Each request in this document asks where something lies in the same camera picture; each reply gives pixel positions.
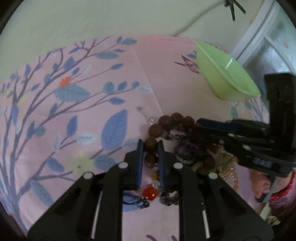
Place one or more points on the pink floral tablecloth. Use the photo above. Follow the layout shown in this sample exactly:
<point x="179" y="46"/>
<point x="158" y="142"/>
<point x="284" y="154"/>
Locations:
<point x="173" y="81"/>

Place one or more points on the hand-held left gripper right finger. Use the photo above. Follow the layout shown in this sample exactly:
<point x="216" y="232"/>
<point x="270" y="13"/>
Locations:
<point x="161" y="162"/>

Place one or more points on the black tape cross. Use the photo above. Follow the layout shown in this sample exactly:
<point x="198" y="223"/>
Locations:
<point x="232" y="9"/>

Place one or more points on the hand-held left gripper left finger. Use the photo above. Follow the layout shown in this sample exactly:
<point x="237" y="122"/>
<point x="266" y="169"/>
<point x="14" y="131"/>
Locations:
<point x="139" y="162"/>

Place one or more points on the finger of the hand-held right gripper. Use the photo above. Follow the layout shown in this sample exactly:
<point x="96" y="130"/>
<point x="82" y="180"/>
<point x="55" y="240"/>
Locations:
<point x="208" y="136"/>
<point x="217" y="124"/>

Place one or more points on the white window frame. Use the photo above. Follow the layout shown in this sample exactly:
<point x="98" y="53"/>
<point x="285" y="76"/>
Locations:
<point x="259" y="34"/>

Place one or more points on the clear crystal pendant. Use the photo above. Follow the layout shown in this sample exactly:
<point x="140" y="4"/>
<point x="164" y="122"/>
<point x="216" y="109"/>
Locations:
<point x="142" y="111"/>

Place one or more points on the green plastic tray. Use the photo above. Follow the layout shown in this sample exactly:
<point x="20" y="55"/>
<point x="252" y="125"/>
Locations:
<point x="231" y="76"/>

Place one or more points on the person's right hand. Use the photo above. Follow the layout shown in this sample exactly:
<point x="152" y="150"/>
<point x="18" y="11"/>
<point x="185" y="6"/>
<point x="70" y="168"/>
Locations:
<point x="260" y="185"/>

